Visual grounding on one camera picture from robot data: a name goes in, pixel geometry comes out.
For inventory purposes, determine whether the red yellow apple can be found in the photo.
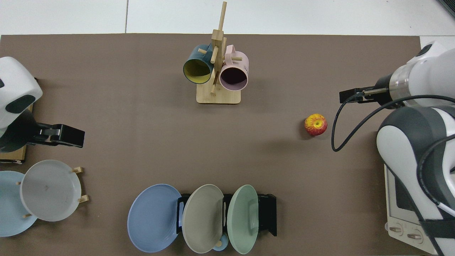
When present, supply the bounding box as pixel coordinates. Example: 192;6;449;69
304;113;328;137

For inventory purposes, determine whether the grey plate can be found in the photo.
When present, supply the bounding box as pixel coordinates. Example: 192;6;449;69
20;160;82;222

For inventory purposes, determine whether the wooden plate rack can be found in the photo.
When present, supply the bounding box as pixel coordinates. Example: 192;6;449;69
16;166;89;218

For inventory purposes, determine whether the light blue plate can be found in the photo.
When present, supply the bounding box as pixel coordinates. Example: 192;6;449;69
0;171;38;237

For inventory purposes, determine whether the black dish rack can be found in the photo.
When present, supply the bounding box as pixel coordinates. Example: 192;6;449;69
177;193;277;237

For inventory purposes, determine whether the beige plate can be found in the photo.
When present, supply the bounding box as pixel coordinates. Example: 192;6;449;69
182;184;225;254

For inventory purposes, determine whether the green plate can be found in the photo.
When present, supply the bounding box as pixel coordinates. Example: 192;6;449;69
227;184;259;255

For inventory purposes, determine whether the brown table cloth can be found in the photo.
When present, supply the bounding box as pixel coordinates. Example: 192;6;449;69
0;33;433;256

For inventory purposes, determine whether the pink mug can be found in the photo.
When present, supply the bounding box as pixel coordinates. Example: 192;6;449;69
219;45;250;91

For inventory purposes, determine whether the wooden cup stand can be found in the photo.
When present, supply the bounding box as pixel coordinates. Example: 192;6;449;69
196;1;242;105

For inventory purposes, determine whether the dark grey ridged object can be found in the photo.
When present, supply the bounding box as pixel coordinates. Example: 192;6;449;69
438;0;455;19

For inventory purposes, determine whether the teal mug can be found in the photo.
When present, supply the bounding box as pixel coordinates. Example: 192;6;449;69
183;44;214;85

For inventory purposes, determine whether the pale toaster oven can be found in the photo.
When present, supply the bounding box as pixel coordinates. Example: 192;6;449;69
384;164;442;256

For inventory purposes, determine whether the small blue round thing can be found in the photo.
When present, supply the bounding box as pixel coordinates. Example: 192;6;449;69
213;234;229;252

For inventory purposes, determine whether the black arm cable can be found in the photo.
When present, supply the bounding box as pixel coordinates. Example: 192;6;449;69
331;93;455;153

